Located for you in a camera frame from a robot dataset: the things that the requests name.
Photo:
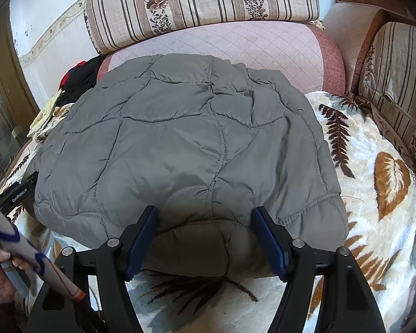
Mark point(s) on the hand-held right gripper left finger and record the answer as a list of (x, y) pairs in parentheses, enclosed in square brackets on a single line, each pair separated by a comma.
[(144, 239)]

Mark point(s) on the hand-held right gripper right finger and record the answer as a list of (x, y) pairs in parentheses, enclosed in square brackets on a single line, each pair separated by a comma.
[(268, 239)]

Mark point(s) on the grey quilted puffer jacket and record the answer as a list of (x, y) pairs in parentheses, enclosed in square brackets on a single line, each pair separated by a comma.
[(180, 145)]

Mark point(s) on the black and red clothes pile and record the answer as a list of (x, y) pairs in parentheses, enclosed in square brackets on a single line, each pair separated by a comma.
[(83, 76)]

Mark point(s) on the white blue-printed tube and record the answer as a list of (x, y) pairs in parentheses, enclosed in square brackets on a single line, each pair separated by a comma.
[(20, 242)]

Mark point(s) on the cream cloth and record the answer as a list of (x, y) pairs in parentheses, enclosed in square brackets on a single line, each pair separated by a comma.
[(46, 118)]

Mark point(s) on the wooden glass door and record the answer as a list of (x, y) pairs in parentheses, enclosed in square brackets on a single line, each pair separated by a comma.
[(7, 76)]

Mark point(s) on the leaf print blanket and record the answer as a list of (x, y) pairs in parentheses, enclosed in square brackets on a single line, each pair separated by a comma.
[(364, 138)]

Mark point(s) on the pink sofa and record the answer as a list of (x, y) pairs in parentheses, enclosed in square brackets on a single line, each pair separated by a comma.
[(263, 45)]

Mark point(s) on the square striped floral sofa cushion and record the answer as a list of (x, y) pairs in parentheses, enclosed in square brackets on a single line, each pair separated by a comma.
[(398, 76)]

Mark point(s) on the long striped floral sofa cushion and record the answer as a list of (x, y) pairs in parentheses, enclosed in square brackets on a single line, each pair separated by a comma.
[(201, 3)]

